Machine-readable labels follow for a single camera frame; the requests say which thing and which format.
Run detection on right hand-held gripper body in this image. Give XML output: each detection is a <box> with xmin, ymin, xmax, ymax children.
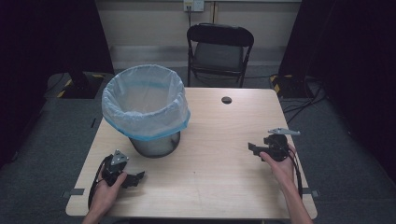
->
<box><xmin>263</xmin><ymin>127</ymin><xmax>302</xmax><ymax>162</ymax></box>

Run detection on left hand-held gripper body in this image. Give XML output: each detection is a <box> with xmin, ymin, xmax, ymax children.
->
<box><xmin>102</xmin><ymin>149</ymin><xmax>130</xmax><ymax>187</ymax></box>

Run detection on grey metal trash bin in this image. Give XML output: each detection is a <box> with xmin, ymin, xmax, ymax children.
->
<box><xmin>128</xmin><ymin>130</ymin><xmax>182</xmax><ymax>159</ymax></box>

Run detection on pale blue bin liner bag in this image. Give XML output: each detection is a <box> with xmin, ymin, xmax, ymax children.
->
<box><xmin>101</xmin><ymin>63</ymin><xmax>191</xmax><ymax>142</ymax></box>

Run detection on person's right hand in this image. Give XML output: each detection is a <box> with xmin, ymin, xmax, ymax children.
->
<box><xmin>260</xmin><ymin>146</ymin><xmax>297</xmax><ymax>189</ymax></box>

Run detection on person's left hand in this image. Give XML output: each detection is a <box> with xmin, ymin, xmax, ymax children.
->
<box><xmin>90</xmin><ymin>172</ymin><xmax>128</xmax><ymax>217</ymax></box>

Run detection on black stand base striped tape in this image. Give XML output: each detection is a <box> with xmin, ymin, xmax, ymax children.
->
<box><xmin>56</xmin><ymin>70</ymin><xmax>106</xmax><ymax>100</ymax></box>
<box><xmin>269</xmin><ymin>73</ymin><xmax>309</xmax><ymax>99</ymax></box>

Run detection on black folding chair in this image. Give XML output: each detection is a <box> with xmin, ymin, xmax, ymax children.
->
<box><xmin>186</xmin><ymin>22</ymin><xmax>255</xmax><ymax>89</ymax></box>

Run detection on black curtain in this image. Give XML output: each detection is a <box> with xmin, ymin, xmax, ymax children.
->
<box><xmin>0</xmin><ymin>0</ymin><xmax>115</xmax><ymax>171</ymax></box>
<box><xmin>277</xmin><ymin>0</ymin><xmax>396</xmax><ymax>185</ymax></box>

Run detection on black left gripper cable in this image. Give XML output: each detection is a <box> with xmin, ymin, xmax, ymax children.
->
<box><xmin>87</xmin><ymin>154</ymin><xmax>113</xmax><ymax>210</ymax></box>

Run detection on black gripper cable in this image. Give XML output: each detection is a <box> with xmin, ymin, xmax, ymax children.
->
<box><xmin>287</xmin><ymin>144</ymin><xmax>304</xmax><ymax>200</ymax></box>
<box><xmin>87</xmin><ymin>154</ymin><xmax>113</xmax><ymax>210</ymax></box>

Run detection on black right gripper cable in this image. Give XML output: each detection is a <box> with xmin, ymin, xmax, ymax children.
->
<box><xmin>287</xmin><ymin>144</ymin><xmax>304</xmax><ymax>200</ymax></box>

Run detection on grey table edge bracket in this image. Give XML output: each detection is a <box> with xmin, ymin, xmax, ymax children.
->
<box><xmin>61</xmin><ymin>188</ymin><xmax>86</xmax><ymax>200</ymax></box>
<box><xmin>301</xmin><ymin>187</ymin><xmax>321</xmax><ymax>199</ymax></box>

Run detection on black floor cables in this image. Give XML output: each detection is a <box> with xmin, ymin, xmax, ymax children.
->
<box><xmin>281</xmin><ymin>76</ymin><xmax>328</xmax><ymax>125</ymax></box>

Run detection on white wall outlet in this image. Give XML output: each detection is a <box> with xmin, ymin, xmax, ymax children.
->
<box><xmin>183</xmin><ymin>0</ymin><xmax>205</xmax><ymax>13</ymax></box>

